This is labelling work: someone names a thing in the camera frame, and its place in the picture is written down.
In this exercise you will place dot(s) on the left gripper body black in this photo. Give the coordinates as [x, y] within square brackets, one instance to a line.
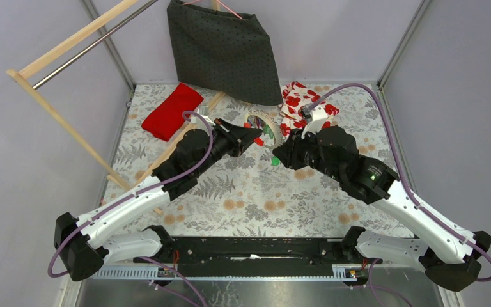
[221, 141]

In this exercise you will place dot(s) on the green key tag with key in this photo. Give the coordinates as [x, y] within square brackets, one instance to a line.
[275, 161]

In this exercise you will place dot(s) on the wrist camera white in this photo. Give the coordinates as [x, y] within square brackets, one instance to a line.
[201, 118]
[315, 117]

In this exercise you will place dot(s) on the dark dotted skirt hanging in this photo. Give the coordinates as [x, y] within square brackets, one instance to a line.
[224, 52]

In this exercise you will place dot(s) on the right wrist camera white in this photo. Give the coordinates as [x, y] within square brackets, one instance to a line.
[315, 117]

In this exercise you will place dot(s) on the wooden drying rack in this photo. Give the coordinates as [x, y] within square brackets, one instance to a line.
[44, 172]

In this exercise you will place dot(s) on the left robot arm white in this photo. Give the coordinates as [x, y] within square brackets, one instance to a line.
[86, 242]

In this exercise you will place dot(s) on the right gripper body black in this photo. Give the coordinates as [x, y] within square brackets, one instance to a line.
[310, 152]

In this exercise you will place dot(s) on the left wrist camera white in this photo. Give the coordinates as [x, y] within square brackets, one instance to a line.
[201, 118]

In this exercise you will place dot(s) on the red floral folded cloth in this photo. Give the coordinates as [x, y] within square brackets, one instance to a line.
[295, 96]

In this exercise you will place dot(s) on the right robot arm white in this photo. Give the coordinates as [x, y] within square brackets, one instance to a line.
[442, 250]

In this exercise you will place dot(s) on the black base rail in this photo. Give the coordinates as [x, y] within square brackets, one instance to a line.
[254, 257]

